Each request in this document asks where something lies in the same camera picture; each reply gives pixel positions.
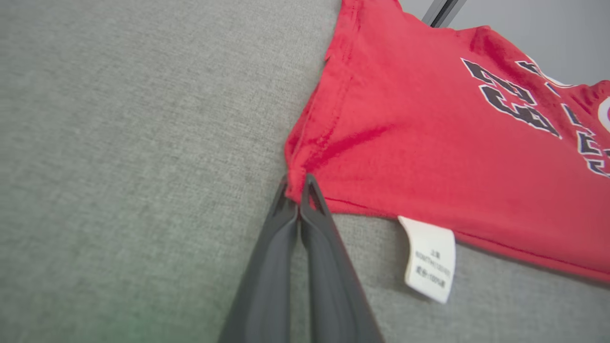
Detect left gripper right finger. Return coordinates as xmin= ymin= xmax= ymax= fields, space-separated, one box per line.
xmin=300 ymin=174 xmax=384 ymax=343

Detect grey fabric table cover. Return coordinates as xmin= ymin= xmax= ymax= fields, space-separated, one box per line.
xmin=0 ymin=0 xmax=610 ymax=343

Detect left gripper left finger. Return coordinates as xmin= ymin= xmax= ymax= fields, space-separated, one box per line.
xmin=218 ymin=175 xmax=298 ymax=343

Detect red basketball jersey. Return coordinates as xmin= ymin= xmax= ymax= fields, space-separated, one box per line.
xmin=285 ymin=0 xmax=610 ymax=304

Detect grey metal door frame post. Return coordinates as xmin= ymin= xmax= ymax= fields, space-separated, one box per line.
xmin=422 ymin=0 xmax=468 ymax=28

